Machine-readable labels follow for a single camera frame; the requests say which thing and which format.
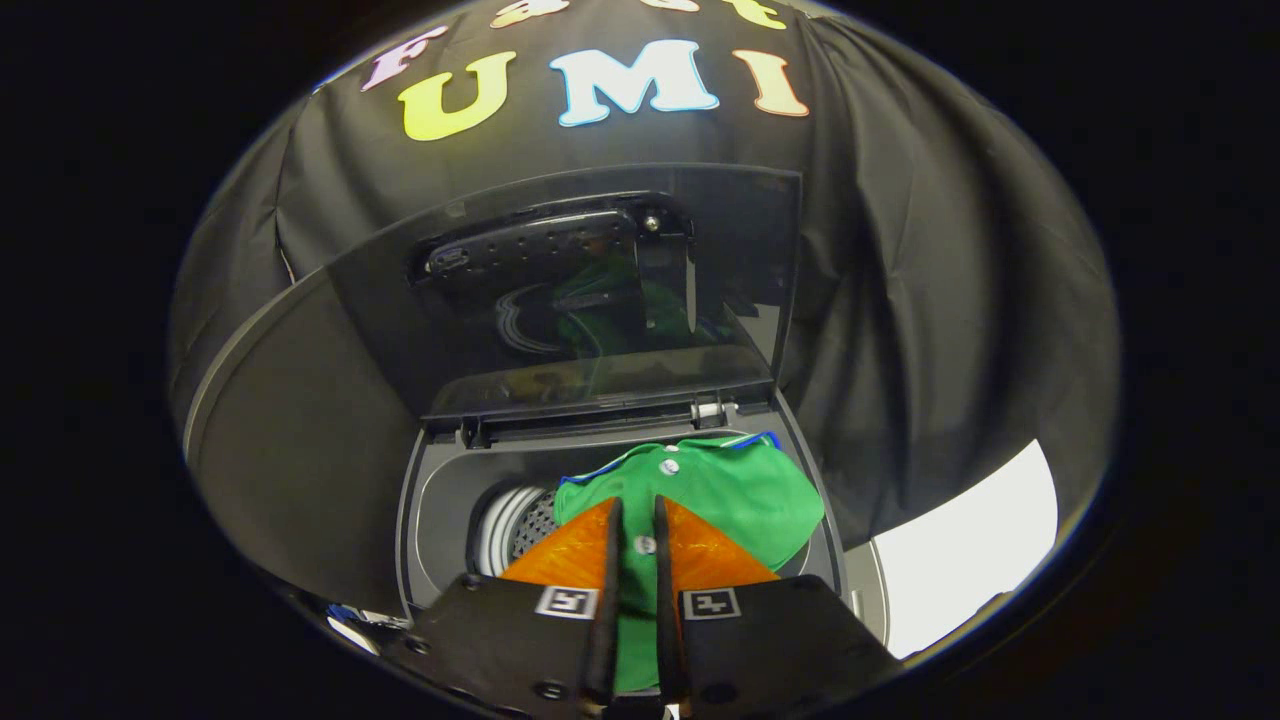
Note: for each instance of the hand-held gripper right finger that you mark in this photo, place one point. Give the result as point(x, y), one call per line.
point(668, 610)

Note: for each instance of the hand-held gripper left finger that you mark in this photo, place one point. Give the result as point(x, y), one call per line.
point(604, 610)

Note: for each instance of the green polo shirt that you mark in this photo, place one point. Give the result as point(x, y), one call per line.
point(740, 490)

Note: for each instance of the dark washing machine lid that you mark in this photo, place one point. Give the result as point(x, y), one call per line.
point(560, 350)

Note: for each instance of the white board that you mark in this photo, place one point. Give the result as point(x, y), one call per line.
point(970, 560)

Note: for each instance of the black backdrop cloth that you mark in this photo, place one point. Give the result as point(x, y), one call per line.
point(950, 300)

